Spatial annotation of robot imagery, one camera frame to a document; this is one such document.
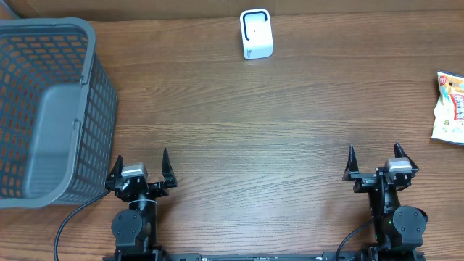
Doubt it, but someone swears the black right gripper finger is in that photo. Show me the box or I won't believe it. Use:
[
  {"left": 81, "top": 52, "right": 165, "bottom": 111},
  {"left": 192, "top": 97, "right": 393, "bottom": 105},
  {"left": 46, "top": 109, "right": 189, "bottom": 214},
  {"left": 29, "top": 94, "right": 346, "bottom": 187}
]
[
  {"left": 394, "top": 142, "right": 409, "bottom": 159},
  {"left": 344, "top": 145, "right": 359, "bottom": 175}
]

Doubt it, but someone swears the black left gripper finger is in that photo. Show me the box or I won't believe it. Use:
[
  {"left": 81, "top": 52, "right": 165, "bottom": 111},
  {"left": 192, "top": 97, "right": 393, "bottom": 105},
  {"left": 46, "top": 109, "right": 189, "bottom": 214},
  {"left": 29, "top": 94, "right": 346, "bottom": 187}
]
[
  {"left": 162, "top": 148, "right": 177, "bottom": 185},
  {"left": 107, "top": 155, "right": 124, "bottom": 183}
]

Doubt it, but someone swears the yellow red snack bag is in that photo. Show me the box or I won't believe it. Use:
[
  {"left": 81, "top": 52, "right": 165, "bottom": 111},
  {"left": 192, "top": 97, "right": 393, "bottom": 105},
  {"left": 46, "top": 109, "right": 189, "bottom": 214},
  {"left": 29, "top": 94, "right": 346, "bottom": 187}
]
[{"left": 431, "top": 70, "right": 463, "bottom": 145}]

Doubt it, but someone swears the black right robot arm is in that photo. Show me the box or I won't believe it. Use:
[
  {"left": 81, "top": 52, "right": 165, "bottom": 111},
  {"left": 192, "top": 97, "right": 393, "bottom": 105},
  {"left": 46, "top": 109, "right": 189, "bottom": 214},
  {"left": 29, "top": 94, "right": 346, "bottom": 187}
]
[{"left": 342, "top": 143, "right": 428, "bottom": 260}]

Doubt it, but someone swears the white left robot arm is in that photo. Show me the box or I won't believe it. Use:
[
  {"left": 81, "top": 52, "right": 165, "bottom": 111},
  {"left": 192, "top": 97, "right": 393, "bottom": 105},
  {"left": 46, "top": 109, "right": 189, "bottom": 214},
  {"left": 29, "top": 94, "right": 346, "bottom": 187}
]
[{"left": 104, "top": 149, "right": 178, "bottom": 261}]

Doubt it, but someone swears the white barcode scanner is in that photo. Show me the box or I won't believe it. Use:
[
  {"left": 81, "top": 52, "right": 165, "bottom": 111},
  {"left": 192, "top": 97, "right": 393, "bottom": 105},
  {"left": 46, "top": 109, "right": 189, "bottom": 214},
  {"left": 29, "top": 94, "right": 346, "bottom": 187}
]
[{"left": 239, "top": 8, "right": 273, "bottom": 60}]

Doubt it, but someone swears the grey plastic shopping basket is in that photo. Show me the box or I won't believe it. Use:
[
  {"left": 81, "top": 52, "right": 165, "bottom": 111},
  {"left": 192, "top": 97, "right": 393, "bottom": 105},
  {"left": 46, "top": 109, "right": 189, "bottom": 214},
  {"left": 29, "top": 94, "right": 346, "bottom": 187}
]
[{"left": 1, "top": 18, "right": 117, "bottom": 209}]

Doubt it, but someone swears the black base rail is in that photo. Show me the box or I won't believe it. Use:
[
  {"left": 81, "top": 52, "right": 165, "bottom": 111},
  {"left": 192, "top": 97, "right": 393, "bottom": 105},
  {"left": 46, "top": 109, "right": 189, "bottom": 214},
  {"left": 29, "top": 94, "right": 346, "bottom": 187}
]
[{"left": 103, "top": 251, "right": 427, "bottom": 261}]

